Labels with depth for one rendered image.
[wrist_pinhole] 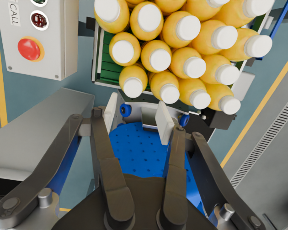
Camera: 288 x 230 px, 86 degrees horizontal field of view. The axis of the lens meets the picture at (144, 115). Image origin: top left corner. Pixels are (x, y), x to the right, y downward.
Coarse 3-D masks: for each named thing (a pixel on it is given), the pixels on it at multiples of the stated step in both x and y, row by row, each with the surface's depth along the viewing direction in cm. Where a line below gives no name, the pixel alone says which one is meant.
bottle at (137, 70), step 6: (132, 66) 36; (138, 66) 37; (126, 72) 34; (132, 72) 34; (138, 72) 34; (144, 72) 37; (120, 78) 35; (126, 78) 34; (138, 78) 33; (144, 78) 35; (120, 84) 35; (144, 84) 35
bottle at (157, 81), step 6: (150, 72) 45; (162, 72) 38; (168, 72) 37; (150, 78) 41; (156, 78) 36; (162, 78) 35; (168, 78) 35; (174, 78) 36; (150, 84) 39; (156, 84) 36; (162, 84) 35; (168, 84) 34; (174, 84) 35; (156, 90) 36; (156, 96) 37
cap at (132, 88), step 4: (128, 80) 31; (132, 80) 31; (136, 80) 31; (124, 84) 31; (128, 84) 31; (132, 84) 31; (136, 84) 31; (140, 84) 31; (124, 88) 31; (128, 88) 31; (132, 88) 32; (136, 88) 32; (140, 88) 32; (124, 92) 32; (128, 92) 32; (132, 92) 32; (136, 92) 32; (140, 92) 32; (128, 96) 32; (132, 96) 32; (136, 96) 32
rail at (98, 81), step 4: (96, 80) 44; (100, 80) 45; (100, 84) 44; (104, 84) 44; (108, 84) 44; (112, 84) 44; (116, 84) 45; (120, 88) 44; (144, 92) 45; (148, 92) 46
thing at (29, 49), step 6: (18, 42) 27; (24, 42) 27; (30, 42) 27; (18, 48) 27; (24, 48) 27; (30, 48) 27; (36, 48) 27; (24, 54) 27; (30, 54) 27; (36, 54) 28
